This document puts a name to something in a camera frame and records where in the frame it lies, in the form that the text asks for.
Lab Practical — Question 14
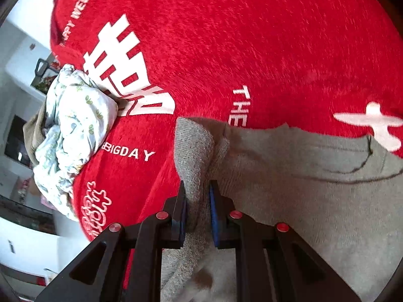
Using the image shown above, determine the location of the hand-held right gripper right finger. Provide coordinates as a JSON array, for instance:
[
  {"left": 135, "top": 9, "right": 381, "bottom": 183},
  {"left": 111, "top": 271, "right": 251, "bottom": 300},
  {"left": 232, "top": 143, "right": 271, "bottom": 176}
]
[{"left": 209, "top": 179, "right": 362, "bottom": 302}]

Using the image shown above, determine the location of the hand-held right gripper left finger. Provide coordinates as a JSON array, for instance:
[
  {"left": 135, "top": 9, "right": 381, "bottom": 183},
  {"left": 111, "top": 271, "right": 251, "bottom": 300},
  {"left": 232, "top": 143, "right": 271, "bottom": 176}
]
[{"left": 35, "top": 181, "right": 190, "bottom": 302}]

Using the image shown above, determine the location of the grey knit garment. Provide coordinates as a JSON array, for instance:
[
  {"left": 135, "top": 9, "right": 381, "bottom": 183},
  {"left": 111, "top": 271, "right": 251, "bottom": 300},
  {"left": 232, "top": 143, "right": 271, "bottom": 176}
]
[{"left": 160, "top": 117, "right": 403, "bottom": 302}]

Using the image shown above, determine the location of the white floral cloth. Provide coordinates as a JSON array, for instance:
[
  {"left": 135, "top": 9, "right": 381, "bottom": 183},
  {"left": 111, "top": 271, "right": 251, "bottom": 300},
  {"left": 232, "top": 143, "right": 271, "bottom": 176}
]
[{"left": 33, "top": 64, "right": 119, "bottom": 222}]

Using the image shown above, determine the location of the tan cloth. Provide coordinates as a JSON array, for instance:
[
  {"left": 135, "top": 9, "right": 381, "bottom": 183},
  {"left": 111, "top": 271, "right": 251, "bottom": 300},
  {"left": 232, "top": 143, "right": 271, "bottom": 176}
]
[{"left": 23, "top": 104, "right": 48, "bottom": 166}]

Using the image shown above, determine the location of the red printed blanket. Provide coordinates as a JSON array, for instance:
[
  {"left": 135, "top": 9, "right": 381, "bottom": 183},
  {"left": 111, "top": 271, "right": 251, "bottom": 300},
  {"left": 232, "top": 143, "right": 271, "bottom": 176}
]
[{"left": 50, "top": 0, "right": 403, "bottom": 290}]

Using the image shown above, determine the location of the black screen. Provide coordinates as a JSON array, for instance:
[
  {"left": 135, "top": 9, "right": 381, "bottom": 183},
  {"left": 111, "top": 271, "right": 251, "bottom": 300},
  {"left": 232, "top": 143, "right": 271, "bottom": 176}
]
[{"left": 4, "top": 115, "right": 28, "bottom": 166}]

